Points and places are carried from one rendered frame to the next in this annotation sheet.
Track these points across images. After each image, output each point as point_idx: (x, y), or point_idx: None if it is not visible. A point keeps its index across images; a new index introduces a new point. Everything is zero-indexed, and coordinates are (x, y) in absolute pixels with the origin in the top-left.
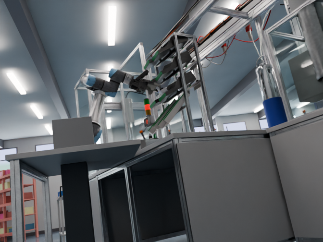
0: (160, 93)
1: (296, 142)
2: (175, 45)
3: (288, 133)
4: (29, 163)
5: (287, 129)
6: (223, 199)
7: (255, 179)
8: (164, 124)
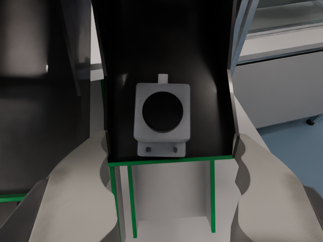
0: (146, 141)
1: (245, 78)
2: None
3: (242, 67)
4: None
5: (242, 61)
6: None
7: None
8: (137, 203)
